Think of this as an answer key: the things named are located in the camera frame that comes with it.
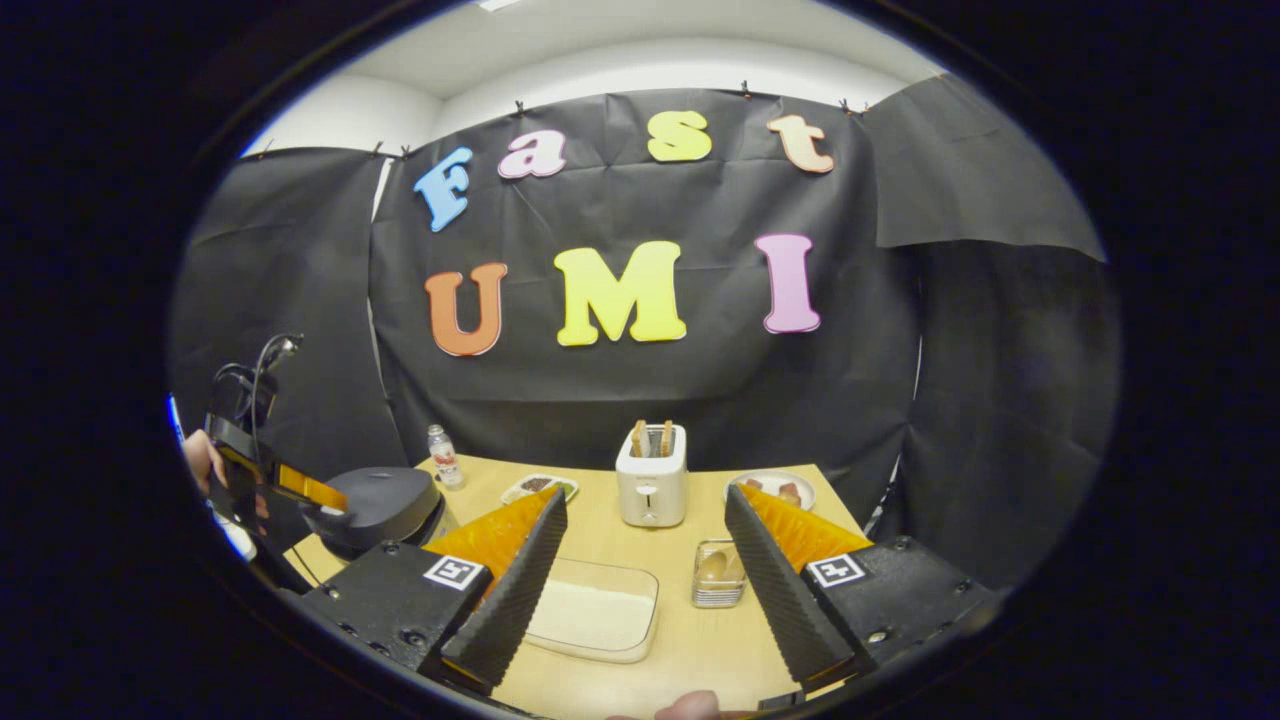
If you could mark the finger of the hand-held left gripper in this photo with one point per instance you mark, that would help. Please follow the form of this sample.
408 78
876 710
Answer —
310 490

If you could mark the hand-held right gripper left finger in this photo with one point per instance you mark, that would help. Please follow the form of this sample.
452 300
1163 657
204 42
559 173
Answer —
520 590

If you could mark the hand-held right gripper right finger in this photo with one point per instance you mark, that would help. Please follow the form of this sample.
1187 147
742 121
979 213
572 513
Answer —
775 590

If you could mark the clear chopstick holder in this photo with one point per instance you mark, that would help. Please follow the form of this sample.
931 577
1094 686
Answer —
718 597

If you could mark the dark grey rice cooker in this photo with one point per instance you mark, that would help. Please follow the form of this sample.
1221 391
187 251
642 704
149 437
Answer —
390 505

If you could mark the clear tray of rice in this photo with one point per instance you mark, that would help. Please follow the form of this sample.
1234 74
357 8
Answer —
600 615

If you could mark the white divided grain dish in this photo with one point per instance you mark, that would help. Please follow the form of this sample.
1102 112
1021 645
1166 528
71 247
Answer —
535 487

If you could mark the round white plate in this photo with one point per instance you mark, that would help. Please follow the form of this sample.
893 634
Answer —
770 476

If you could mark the small clear bottle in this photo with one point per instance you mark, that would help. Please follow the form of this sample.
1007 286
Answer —
445 462

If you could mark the white toaster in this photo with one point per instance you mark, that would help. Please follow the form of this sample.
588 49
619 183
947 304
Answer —
650 495

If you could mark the toast slice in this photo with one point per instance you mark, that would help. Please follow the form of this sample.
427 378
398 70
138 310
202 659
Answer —
666 440
639 440

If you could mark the black backdrop cloth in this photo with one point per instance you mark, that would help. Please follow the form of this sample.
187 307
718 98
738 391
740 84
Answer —
620 400

